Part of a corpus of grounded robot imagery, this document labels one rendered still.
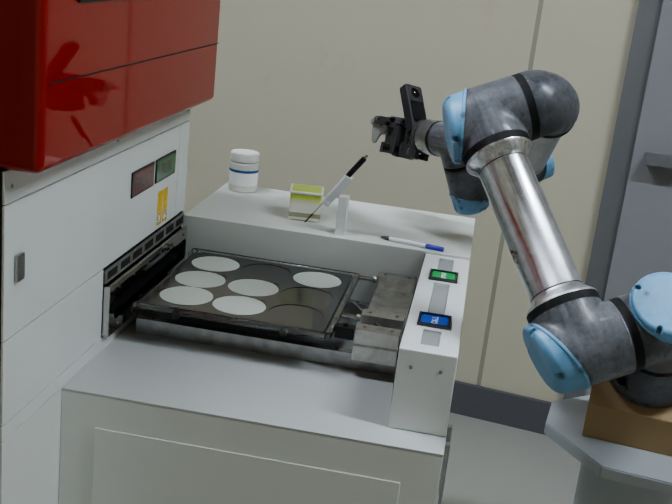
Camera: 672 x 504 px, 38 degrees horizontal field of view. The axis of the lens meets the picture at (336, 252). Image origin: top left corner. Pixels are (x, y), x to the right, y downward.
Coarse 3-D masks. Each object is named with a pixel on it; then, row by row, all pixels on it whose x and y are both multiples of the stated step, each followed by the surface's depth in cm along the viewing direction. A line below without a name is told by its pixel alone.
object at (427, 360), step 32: (416, 288) 184; (448, 288) 187; (416, 320) 168; (448, 320) 170; (416, 352) 155; (448, 352) 155; (416, 384) 156; (448, 384) 155; (416, 416) 158; (448, 416) 157
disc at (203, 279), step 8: (184, 272) 197; (192, 272) 198; (200, 272) 198; (208, 272) 199; (176, 280) 192; (184, 280) 192; (192, 280) 193; (200, 280) 194; (208, 280) 194; (216, 280) 195; (224, 280) 195
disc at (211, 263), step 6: (198, 258) 207; (204, 258) 207; (210, 258) 208; (216, 258) 208; (222, 258) 208; (228, 258) 209; (192, 264) 203; (198, 264) 203; (204, 264) 203; (210, 264) 204; (216, 264) 204; (222, 264) 205; (228, 264) 205; (234, 264) 205; (210, 270) 200; (216, 270) 200; (222, 270) 201; (228, 270) 201
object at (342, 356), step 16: (144, 320) 184; (160, 320) 184; (160, 336) 185; (176, 336) 184; (192, 336) 184; (208, 336) 183; (224, 336) 183; (240, 336) 182; (256, 336) 182; (272, 336) 183; (256, 352) 182; (272, 352) 182; (288, 352) 181; (304, 352) 181; (320, 352) 180; (336, 352) 180; (352, 368) 180; (368, 368) 180; (384, 368) 179
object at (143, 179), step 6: (150, 168) 187; (138, 174) 180; (144, 174) 184; (150, 174) 187; (138, 180) 181; (144, 180) 184; (150, 180) 188; (138, 186) 181; (144, 186) 185; (138, 192) 182
